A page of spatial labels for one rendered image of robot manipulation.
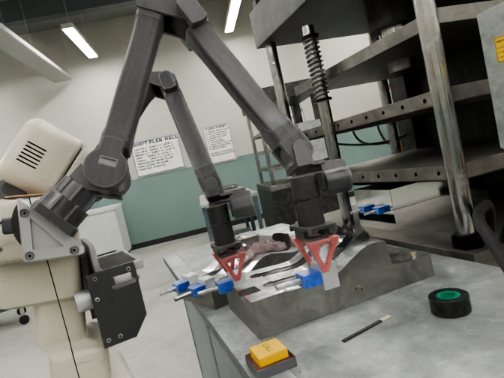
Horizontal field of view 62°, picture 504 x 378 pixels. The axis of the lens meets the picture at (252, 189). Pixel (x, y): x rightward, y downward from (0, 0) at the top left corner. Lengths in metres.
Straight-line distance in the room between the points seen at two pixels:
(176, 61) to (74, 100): 2.03
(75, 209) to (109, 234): 6.77
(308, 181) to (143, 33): 0.45
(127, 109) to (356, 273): 0.65
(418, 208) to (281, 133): 1.10
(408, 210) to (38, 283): 1.38
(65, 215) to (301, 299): 0.55
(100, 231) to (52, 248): 6.78
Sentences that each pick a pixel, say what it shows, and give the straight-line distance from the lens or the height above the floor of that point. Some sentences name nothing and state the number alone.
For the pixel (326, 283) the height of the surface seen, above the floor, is 0.92.
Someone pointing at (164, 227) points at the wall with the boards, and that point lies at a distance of 8.31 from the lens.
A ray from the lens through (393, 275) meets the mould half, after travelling 1.15.
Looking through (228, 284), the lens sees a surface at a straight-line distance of 1.14.
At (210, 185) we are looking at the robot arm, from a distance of 1.12.
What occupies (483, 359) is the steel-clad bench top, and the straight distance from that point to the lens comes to 0.84.
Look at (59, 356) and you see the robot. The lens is 1.01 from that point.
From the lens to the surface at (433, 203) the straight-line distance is 1.93.
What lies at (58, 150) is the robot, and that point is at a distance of 0.97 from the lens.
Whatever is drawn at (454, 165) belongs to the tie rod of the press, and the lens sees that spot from 1.42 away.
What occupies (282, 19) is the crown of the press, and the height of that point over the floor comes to 1.82.
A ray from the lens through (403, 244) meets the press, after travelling 1.65.
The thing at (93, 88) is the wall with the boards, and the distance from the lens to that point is 8.57.
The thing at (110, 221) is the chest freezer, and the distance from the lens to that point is 7.55.
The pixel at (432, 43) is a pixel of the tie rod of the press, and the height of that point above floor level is 1.42.
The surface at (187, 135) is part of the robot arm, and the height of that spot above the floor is 1.31.
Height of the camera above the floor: 1.21
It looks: 4 degrees down
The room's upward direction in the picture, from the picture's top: 13 degrees counter-clockwise
